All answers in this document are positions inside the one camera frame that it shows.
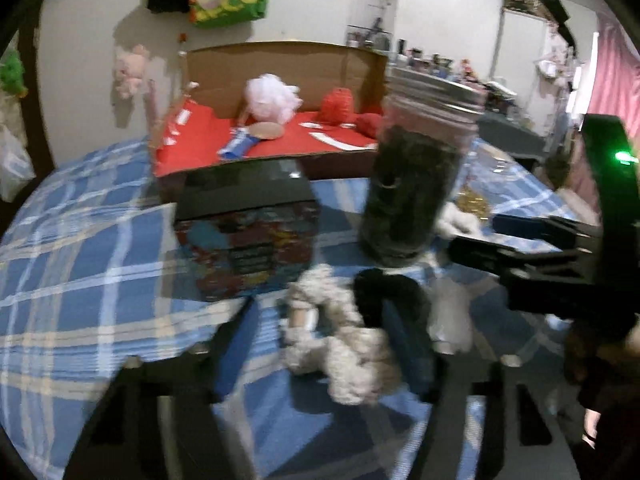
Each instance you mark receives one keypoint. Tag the pink plush toy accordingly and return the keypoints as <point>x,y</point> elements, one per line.
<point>130,72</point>

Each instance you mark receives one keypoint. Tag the wall mirror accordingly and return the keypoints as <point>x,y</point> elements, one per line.
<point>375,5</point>

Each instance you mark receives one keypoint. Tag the patterned storage box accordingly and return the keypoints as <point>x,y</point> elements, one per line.
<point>527,4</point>

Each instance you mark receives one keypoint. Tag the brown round pad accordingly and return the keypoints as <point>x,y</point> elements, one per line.
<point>265,131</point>

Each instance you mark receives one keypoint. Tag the dark desk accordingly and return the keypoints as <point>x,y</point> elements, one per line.
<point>510,135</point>

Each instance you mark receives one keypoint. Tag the blue and white packet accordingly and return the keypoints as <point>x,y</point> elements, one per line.
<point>237,144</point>

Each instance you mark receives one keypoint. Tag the red bath pouf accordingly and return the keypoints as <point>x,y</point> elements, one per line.
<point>337,105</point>

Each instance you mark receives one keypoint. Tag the red yarn ball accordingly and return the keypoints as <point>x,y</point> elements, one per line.
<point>369,125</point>

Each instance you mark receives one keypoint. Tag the black fluffy scrunchie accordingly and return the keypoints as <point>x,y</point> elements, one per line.
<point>372,290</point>

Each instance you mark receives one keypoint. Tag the white plastic bag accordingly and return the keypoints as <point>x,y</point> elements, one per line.
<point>15,165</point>

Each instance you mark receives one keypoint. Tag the white bath pouf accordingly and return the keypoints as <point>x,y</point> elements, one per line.
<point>270,97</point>

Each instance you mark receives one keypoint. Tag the white plush toy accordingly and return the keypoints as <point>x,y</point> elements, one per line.
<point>457,220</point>

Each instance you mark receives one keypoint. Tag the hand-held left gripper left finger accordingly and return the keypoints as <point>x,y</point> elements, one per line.
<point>235,355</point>

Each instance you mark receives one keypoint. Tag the pink curtain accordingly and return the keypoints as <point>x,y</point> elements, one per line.
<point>617,75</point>

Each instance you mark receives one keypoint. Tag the green plush toy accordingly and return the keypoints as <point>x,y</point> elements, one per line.
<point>12,72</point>

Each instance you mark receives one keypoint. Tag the cardboard box with red lining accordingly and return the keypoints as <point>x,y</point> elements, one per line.
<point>280,65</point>

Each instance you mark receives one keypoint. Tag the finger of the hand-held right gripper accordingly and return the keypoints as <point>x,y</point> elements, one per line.
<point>520,225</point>
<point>500,260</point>

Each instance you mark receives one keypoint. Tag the glass jar with dark contents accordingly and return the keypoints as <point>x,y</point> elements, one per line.
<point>410,185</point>

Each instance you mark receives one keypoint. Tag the row of bottles and figurines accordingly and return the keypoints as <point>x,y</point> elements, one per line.
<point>450,67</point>

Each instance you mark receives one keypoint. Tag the dark wooden door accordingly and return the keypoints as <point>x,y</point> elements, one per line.
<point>37,135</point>

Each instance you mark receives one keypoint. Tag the colourful printed tin box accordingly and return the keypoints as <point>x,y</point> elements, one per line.
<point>245,255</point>

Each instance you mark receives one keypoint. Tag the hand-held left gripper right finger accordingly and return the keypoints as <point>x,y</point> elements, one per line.
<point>410,350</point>

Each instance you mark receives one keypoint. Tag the person's right hand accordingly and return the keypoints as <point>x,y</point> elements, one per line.
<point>595,355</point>

